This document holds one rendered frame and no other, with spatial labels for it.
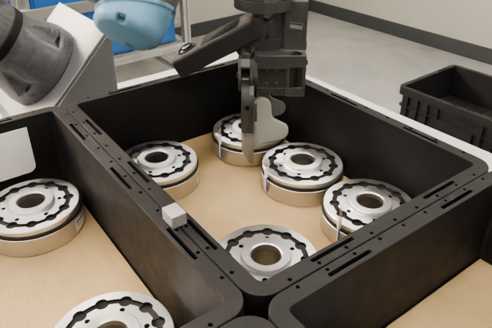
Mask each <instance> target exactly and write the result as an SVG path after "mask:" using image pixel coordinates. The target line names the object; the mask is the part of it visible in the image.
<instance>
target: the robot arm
mask: <svg viewBox="0 0 492 328"><path fill-rule="evenodd" d="M8 1H9V0H0V88H1V89H2V90H3V92H4V93H5V94H6V95H7V96H8V97H10V98H11V99H12V100H14V101H16V102H18V103H20V104H22V105H32V104H35V103H37V102H38V101H40V100H41V99H42V98H43V97H45V96H46V95H47V94H48V93H49V92H50V91H51V90H52V89H53V88H54V86H55V85H56V84H57V83H58V82H59V80H60V79H61V77H62V76H63V74H64V72H65V70H66V69H67V66H68V64H69V62H70V59H71V56H72V51H73V38H72V35H71V33H69V32H68V31H67V30H66V29H64V28H62V27H61V26H59V25H57V24H55V23H51V22H48V21H46V20H41V19H39V18H34V17H32V16H29V15H25V14H23V13H22V12H21V11H19V10H17V9H16V8H14V7H13V6H12V5H10V4H9V3H8ZM89 1H90V2H92V3H93V4H95V6H94V15H93V21H94V24H95V26H96V27H97V29H98V30H99V31H100V32H101V33H103V34H105V35H107V38H108V39H110V40H112V41H114V42H115V43H117V44H120V45H122V46H124V47H127V48H131V49H134V50H139V51H147V50H151V49H153V48H156V47H158V46H159V44H160V43H161V42H162V40H163V38H164V36H165V33H166V31H167V29H168V27H169V25H170V23H171V21H172V20H173V19H174V18H175V16H176V8H177V6H178V4H179V1H180V0H89ZM308 4H309V1H308V0H234V7H235V8H236V9H237V10H240V11H243V12H247V14H245V15H243V16H241V17H239V18H237V19H235V20H233V21H231V22H230V23H227V24H226V25H224V26H221V27H220V28H219V29H216V30H214V31H212V32H210V33H208V34H206V35H204V36H203V37H201V38H199V39H197V40H195V41H193V42H189V43H186V44H184V45H183V46H182V47H181V48H180V49H179V50H178V51H177V53H176V55H175V57H174V60H173V62H172V65H173V67H174V69H175V70H176V71H177V73H178V74H179V76H180V77H186V76H188V75H190V74H192V73H194V72H198V71H199V70H201V69H202V68H203V67H205V66H207V65H209V64H211V63H213V62H215V61H217V60H219V59H221V58H223V57H225V56H227V55H229V54H231V53H233V52H235V51H236V52H237V53H238V54H239V56H238V90H239V91H242V92H241V114H242V152H243V154H244V156H245V157H246V159H247V161H248V162H249V163H253V148H254V147H255V146H259V145H262V144H267V143H271V142H274V141H279V140H283V139H284V138H285V137H286V136H287V135H288V126H287V124H286V123H284V122H282V121H280V120H278V119H276V118H274V117H273V116H279V115H281V114H282V113H284V111H285V109H286V105H285V103H284V102H282V101H280V100H277V99H275V98H273V97H271V95H270V94H272V96H286V97H304V96H305V76H306V65H308V60H307V54H306V48H307V40H306V39H307V27H308ZM266 14H272V16H271V17H269V18H267V17H265V15H266ZM255 91H257V98H255Z"/></svg>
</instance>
